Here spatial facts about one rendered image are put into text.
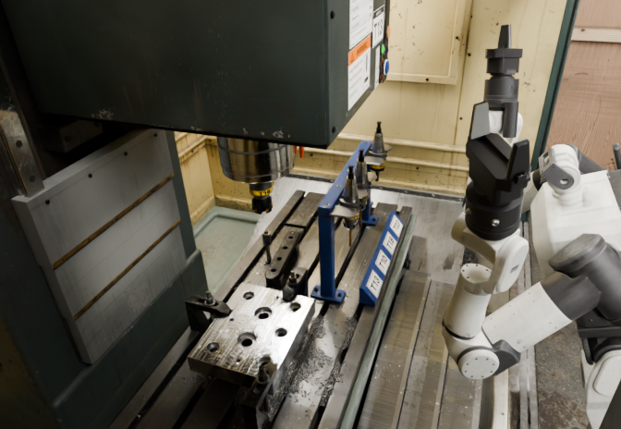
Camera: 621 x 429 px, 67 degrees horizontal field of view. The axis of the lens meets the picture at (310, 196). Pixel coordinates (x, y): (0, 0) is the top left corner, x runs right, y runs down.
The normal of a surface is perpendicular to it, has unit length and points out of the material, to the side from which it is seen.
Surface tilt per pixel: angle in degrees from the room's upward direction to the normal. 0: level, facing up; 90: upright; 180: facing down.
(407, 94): 90
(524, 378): 0
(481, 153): 16
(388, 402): 7
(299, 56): 90
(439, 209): 24
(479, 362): 90
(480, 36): 90
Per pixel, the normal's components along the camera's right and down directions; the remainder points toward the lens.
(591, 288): -0.41, 0.11
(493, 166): -0.21, -0.71
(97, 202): 0.93, 0.14
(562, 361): -0.04, -0.86
